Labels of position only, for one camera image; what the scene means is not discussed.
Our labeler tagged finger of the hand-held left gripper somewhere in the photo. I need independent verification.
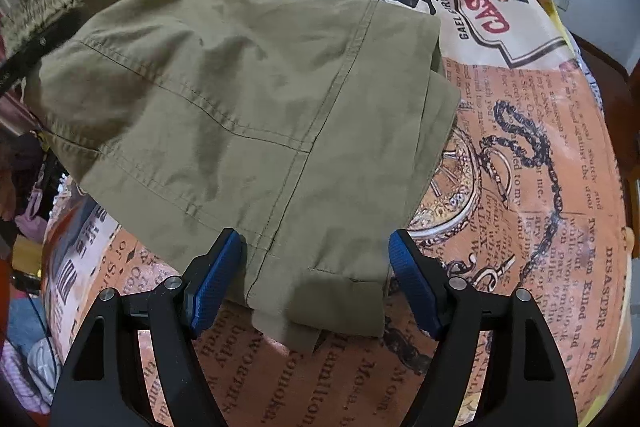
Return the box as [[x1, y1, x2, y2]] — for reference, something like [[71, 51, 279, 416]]
[[0, 7, 71, 97]]

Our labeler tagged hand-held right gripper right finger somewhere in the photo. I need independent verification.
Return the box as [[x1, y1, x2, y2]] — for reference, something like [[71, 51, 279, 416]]
[[388, 228, 577, 427]]

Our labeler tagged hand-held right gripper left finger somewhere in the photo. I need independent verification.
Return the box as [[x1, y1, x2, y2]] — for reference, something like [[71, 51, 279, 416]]
[[50, 227, 248, 427]]

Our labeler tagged printed blanket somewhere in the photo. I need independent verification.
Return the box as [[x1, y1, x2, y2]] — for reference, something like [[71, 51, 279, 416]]
[[40, 0, 631, 427]]

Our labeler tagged pink cloth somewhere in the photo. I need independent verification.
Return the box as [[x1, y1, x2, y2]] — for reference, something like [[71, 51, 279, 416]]
[[14, 184, 58, 244]]

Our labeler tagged blue cloth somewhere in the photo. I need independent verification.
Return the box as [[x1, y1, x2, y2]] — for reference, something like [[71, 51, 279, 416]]
[[4, 297, 48, 358]]

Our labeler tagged wooden bed frame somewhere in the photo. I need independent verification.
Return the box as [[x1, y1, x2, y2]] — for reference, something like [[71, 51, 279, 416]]
[[570, 30, 640, 188]]

